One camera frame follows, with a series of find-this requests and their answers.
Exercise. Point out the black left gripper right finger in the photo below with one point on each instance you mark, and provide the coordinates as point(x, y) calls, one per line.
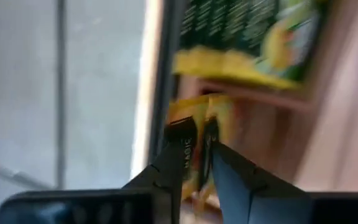
point(238, 183)

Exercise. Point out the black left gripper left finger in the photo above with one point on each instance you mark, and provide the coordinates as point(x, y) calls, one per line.
point(166, 180)

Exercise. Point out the amber mango tea packet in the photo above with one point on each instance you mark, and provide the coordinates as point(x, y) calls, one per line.
point(188, 149)
point(208, 140)

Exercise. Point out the brown wooden organizer box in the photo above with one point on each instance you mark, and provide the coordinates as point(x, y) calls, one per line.
point(337, 93)

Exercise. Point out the dark green tea packet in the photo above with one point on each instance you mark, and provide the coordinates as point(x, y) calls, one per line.
point(228, 31)

